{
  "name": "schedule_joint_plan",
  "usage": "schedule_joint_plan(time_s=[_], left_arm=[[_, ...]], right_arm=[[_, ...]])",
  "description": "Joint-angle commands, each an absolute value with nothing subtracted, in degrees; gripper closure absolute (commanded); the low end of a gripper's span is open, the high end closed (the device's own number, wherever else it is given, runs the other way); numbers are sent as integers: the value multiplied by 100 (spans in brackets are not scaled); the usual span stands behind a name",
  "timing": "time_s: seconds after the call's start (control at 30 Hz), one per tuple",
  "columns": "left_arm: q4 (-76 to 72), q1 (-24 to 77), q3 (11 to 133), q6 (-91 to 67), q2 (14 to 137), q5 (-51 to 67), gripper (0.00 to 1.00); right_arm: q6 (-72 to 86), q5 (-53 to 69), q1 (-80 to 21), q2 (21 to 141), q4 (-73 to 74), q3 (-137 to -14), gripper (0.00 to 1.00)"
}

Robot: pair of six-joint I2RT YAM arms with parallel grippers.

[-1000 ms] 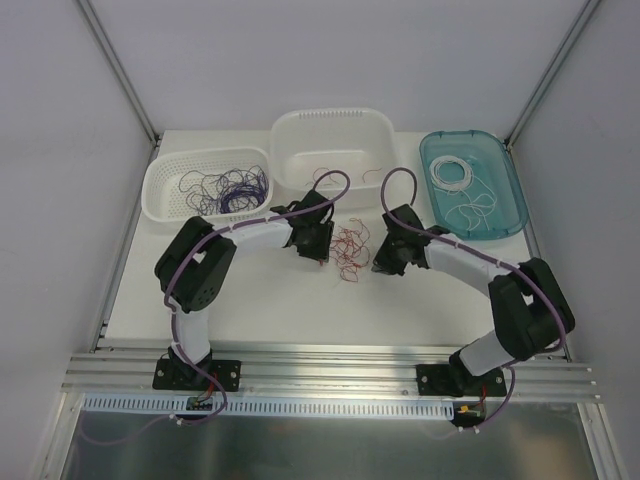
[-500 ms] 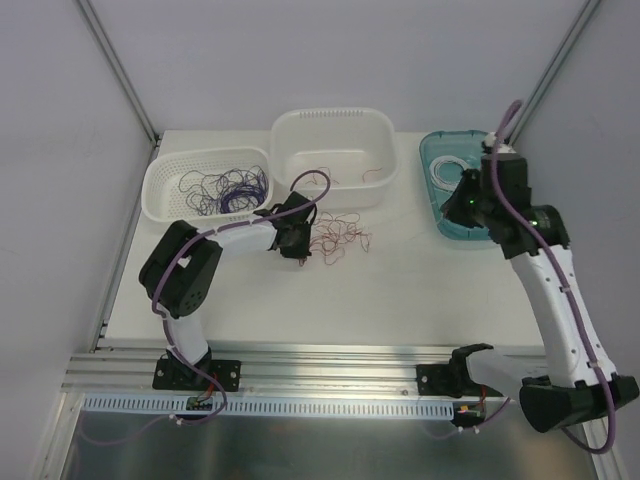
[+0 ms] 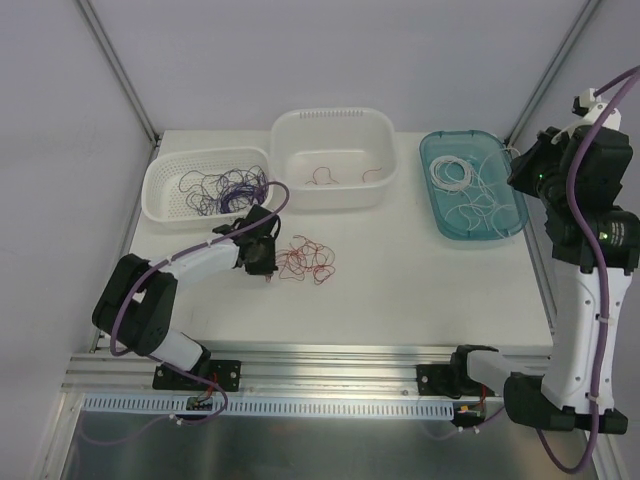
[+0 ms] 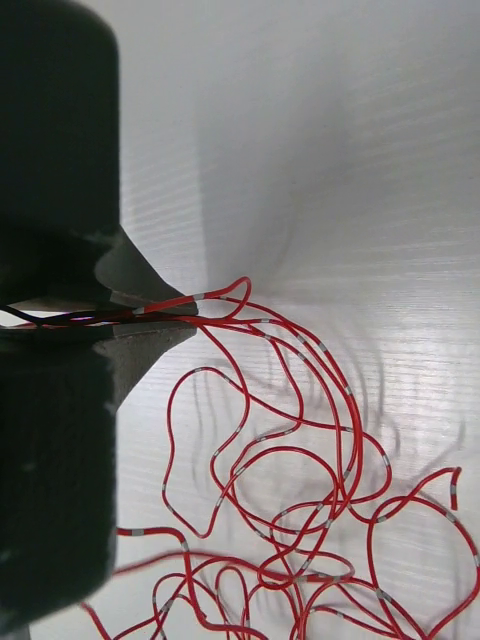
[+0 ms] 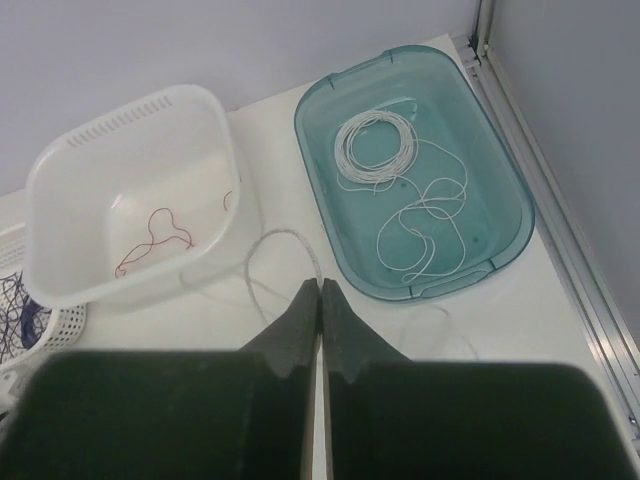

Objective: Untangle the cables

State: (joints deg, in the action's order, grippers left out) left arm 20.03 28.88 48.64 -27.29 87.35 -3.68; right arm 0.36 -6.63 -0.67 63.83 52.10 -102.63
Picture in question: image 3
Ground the white wire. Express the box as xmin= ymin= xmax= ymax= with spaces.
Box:
xmin=430 ymin=155 xmax=475 ymax=192
xmin=469 ymin=146 xmax=524 ymax=236

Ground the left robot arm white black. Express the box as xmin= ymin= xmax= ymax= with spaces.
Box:
xmin=91 ymin=205 xmax=281 ymax=389

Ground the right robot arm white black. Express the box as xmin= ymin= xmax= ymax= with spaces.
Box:
xmin=447 ymin=126 xmax=639 ymax=435

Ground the white perforated basket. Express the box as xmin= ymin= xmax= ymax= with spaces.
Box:
xmin=141 ymin=147 xmax=273 ymax=230

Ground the teal transparent plastic tray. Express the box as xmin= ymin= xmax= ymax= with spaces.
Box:
xmin=419 ymin=130 xmax=528 ymax=241

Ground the white plastic tub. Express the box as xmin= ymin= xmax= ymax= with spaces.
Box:
xmin=269 ymin=108 xmax=399 ymax=212

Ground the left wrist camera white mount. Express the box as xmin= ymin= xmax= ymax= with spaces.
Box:
xmin=212 ymin=218 xmax=245 ymax=236

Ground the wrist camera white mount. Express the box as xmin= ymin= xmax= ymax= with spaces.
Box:
xmin=551 ymin=88 xmax=621 ymax=145
xmin=212 ymin=218 xmax=245 ymax=236

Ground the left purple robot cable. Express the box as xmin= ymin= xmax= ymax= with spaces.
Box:
xmin=79 ymin=180 xmax=292 ymax=446

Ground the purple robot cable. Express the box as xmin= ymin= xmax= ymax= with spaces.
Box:
xmin=429 ymin=63 xmax=640 ymax=474
xmin=79 ymin=180 xmax=292 ymax=446

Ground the purple wire bundle in basket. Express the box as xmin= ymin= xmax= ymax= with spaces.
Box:
xmin=177 ymin=163 xmax=272 ymax=219

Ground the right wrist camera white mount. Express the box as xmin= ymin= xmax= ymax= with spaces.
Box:
xmin=551 ymin=88 xmax=621 ymax=145

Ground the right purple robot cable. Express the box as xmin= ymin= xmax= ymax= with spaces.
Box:
xmin=429 ymin=63 xmax=640 ymax=474

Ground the coiled white wire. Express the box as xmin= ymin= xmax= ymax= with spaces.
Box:
xmin=430 ymin=155 xmax=475 ymax=192

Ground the aluminium mounting rail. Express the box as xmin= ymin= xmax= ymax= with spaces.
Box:
xmin=61 ymin=340 xmax=455 ymax=399

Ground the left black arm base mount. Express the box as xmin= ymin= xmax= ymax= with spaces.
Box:
xmin=152 ymin=360 xmax=242 ymax=393

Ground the right aluminium frame post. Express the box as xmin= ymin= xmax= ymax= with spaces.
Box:
xmin=503 ymin=0 xmax=603 ymax=147

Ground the aluminium frame post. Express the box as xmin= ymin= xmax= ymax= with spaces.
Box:
xmin=503 ymin=0 xmax=603 ymax=147
xmin=73 ymin=0 xmax=161 ymax=146

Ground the white slotted cable duct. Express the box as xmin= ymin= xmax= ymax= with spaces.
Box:
xmin=82 ymin=394 xmax=454 ymax=421

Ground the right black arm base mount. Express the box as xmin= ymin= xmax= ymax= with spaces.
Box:
xmin=416 ymin=364 xmax=463 ymax=399

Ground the left aluminium frame post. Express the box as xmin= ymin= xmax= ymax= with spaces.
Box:
xmin=73 ymin=0 xmax=161 ymax=146

